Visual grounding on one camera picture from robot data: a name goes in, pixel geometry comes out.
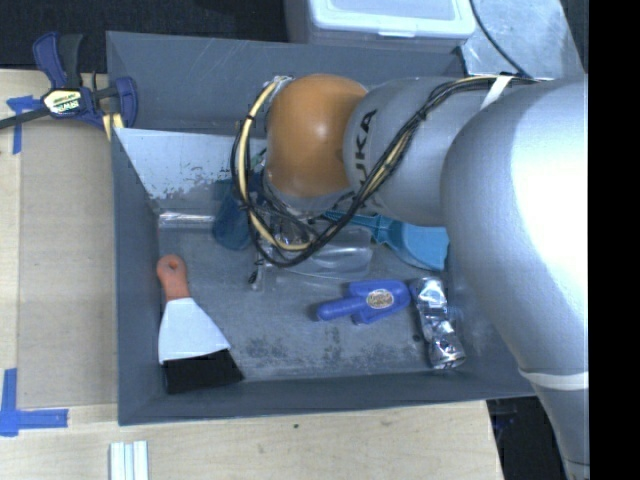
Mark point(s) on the clear plastic container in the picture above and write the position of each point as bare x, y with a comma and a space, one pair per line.
345, 258

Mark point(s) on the translucent blue cup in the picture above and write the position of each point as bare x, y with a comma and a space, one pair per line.
231, 225

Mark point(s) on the blue plastic toy tool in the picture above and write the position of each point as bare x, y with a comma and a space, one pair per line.
365, 302

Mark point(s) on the grey metal bin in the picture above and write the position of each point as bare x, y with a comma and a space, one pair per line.
280, 333

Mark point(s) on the light blue plastic scoop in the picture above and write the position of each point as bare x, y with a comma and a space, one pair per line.
417, 245

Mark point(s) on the paint brush with black bristles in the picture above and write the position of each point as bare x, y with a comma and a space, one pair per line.
189, 330

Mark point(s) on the crushed silver can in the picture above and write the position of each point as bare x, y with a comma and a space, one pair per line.
439, 328

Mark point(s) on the pale wood flat board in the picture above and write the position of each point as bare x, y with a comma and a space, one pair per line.
65, 268

